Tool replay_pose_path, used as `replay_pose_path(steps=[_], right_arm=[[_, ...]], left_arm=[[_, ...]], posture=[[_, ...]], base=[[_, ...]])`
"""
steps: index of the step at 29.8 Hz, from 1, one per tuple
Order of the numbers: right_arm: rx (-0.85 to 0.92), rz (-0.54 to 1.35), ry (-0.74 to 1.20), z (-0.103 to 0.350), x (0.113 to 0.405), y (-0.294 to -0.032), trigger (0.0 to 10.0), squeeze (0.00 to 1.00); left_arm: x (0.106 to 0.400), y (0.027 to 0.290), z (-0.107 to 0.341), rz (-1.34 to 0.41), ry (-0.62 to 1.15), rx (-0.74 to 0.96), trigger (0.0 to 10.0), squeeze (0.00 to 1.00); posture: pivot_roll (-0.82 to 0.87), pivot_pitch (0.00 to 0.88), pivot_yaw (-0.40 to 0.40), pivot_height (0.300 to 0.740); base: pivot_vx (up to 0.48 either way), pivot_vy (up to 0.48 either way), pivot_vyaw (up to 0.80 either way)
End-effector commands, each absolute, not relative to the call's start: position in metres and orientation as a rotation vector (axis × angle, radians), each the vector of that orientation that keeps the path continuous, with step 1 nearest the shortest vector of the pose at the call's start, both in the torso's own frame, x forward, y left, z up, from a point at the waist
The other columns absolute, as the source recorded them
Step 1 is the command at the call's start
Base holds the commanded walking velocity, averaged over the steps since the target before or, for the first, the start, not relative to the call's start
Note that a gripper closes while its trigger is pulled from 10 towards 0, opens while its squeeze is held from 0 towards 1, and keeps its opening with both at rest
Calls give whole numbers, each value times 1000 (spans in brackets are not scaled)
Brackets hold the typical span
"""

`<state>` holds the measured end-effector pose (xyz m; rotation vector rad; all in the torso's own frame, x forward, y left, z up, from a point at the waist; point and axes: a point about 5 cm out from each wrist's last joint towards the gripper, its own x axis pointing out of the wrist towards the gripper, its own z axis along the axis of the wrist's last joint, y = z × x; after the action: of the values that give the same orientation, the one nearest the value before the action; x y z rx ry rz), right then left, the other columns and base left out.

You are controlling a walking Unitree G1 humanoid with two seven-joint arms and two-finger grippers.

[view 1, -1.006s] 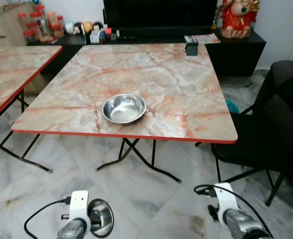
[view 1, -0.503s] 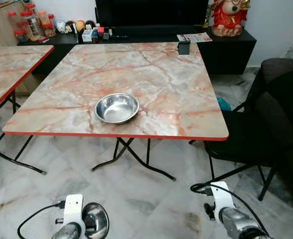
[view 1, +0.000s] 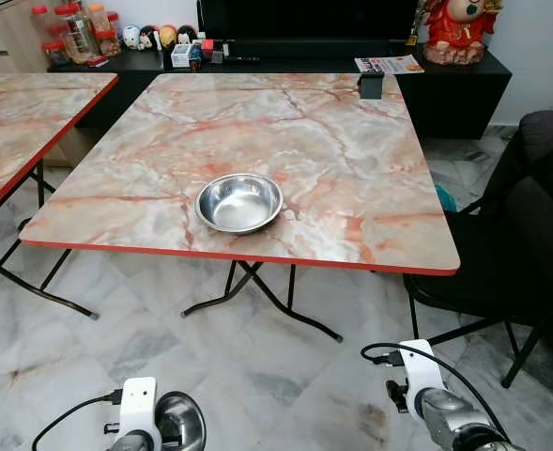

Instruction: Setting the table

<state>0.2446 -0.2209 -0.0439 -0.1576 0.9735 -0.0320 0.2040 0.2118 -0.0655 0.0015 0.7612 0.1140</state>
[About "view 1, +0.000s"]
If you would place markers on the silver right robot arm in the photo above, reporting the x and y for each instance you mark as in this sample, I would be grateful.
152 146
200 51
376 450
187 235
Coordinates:
454 423

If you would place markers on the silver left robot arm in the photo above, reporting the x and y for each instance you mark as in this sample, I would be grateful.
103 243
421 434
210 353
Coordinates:
130 444

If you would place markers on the teal plastic bag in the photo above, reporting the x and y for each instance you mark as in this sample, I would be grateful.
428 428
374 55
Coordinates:
444 199

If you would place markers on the black folding chair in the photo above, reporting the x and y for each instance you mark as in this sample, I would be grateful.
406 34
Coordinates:
529 235

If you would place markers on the large steel bowl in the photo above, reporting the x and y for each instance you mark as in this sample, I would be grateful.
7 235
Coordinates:
238 207

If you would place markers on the marble pattern folding table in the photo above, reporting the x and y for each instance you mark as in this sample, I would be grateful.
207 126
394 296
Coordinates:
23 113
304 150

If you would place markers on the black low TV console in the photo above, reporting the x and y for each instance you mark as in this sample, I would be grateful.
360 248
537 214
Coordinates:
454 103

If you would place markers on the small black clamp box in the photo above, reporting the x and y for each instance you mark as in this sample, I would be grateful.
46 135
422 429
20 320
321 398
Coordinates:
371 86

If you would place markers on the printed paper leaflet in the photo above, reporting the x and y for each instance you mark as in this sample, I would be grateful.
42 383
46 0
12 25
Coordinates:
389 65

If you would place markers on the red fortune doll figurine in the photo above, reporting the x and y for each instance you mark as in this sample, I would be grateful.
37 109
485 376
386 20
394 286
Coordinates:
459 33

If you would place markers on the black television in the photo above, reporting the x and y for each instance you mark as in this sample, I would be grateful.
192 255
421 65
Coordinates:
304 19

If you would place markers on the small red box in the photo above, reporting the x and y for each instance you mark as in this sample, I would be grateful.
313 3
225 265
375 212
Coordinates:
207 45

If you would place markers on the small white box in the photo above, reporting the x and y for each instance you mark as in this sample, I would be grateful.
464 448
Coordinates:
180 58

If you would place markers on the black toy figurine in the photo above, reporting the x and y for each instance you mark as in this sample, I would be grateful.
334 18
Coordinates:
187 35
148 38

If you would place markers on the yellow toy figurine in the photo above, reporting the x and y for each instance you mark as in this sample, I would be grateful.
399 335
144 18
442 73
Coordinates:
167 36

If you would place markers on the white toy figurine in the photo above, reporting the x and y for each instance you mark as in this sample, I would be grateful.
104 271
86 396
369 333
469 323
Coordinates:
130 38

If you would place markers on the orange filled plastic jar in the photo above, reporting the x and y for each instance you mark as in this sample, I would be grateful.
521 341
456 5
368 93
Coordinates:
98 14

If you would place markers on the small red lid plastic jar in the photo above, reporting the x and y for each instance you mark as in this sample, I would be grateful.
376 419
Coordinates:
55 52

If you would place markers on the tall red lid plastic jar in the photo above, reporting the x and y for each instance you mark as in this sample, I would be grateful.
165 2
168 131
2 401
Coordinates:
74 33

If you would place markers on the light wooden drawer cabinet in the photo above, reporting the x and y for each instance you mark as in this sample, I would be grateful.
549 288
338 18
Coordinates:
4 38

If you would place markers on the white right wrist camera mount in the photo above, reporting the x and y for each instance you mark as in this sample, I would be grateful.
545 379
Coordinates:
420 366

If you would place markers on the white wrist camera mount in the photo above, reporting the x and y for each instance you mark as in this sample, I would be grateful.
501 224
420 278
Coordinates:
420 366
137 402

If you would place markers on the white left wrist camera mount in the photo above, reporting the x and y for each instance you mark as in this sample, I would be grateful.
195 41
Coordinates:
137 402

